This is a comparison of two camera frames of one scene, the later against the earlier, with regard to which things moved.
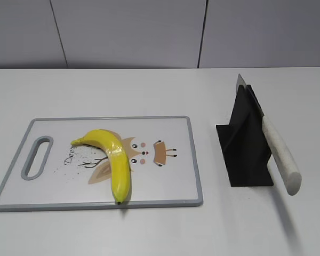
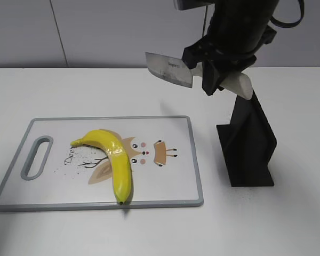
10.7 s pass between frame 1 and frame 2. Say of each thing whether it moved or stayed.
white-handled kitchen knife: moved
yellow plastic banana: stayed
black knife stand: stayed
